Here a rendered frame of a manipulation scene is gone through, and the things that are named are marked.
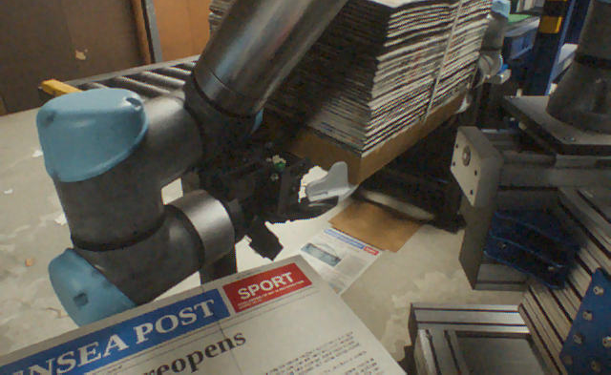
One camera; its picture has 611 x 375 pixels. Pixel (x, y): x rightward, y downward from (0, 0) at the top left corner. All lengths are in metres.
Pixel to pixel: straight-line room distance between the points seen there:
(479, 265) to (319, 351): 0.56
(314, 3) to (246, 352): 0.24
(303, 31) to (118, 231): 0.21
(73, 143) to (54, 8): 3.55
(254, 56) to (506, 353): 0.98
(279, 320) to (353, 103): 0.29
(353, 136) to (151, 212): 0.26
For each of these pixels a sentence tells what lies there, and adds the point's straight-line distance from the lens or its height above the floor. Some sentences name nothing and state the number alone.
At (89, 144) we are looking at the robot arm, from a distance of 0.32.
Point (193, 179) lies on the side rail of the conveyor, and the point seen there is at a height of 0.76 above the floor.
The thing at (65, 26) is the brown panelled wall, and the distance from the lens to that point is 3.88.
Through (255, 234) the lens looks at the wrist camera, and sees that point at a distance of 0.48.
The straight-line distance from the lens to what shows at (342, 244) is 1.70.
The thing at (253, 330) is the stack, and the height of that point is 0.83.
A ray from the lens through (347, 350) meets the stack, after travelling 0.28.
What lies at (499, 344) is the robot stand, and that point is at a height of 0.21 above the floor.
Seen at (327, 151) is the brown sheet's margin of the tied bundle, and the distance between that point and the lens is 0.54.
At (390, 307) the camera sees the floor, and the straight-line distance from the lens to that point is 1.48.
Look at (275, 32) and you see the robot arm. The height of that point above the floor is 0.99.
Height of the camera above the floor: 1.04
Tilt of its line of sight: 28 degrees down
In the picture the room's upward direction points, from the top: straight up
